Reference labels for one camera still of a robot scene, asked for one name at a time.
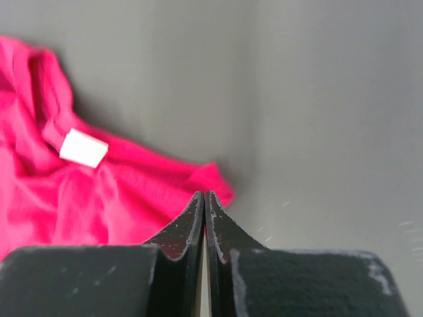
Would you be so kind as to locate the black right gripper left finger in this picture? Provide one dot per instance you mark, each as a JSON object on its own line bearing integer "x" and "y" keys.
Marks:
{"x": 161, "y": 277}

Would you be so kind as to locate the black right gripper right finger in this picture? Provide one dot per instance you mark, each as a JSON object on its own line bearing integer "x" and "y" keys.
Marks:
{"x": 249, "y": 279}

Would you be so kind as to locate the pink t-shirt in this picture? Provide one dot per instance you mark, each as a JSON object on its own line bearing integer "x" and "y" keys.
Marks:
{"x": 67, "y": 183}

